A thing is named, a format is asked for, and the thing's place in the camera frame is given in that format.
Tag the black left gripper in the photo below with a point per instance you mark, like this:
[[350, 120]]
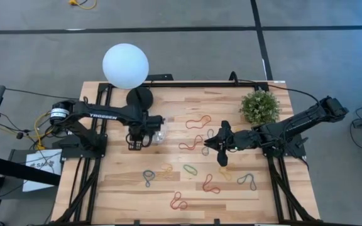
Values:
[[151, 122]]

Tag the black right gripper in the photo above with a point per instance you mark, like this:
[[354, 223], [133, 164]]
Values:
[[244, 139]]

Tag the yellow rubber band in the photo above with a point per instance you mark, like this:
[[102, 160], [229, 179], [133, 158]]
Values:
[[165, 164], [221, 171]]

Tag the clear plastic bin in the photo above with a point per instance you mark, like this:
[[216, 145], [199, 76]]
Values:
[[162, 136]]

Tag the red rubber band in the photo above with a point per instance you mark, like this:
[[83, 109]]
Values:
[[206, 182], [177, 198], [194, 142]]

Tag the blue rubber band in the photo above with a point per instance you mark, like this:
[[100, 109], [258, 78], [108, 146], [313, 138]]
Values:
[[147, 182]]

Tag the blue-grey rubber band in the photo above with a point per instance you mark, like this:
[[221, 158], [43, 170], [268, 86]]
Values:
[[250, 179]]

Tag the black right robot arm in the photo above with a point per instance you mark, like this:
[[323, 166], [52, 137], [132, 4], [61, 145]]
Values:
[[303, 120]]

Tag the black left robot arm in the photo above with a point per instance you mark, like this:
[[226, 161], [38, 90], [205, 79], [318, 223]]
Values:
[[105, 113]]

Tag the grey rubber band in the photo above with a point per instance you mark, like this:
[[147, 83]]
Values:
[[208, 141]]

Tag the orange-red rubber band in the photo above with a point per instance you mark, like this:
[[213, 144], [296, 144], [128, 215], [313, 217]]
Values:
[[200, 120]]

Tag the green rubber band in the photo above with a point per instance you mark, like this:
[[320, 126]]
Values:
[[184, 166]]

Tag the small green potted plant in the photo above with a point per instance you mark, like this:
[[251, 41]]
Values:
[[259, 105]]

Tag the flat black device box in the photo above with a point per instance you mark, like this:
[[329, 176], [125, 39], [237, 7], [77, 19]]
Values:
[[162, 77]]

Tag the white globe table lamp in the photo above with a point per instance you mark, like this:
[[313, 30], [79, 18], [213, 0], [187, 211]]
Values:
[[125, 66]]

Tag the white printed paper sheet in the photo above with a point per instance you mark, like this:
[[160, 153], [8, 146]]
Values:
[[42, 175]]

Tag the black beam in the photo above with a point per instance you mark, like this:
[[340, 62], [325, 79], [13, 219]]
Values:
[[11, 169]]

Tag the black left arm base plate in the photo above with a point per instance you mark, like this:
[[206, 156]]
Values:
[[74, 152]]

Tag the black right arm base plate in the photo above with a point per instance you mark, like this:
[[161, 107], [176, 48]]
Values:
[[294, 152]]

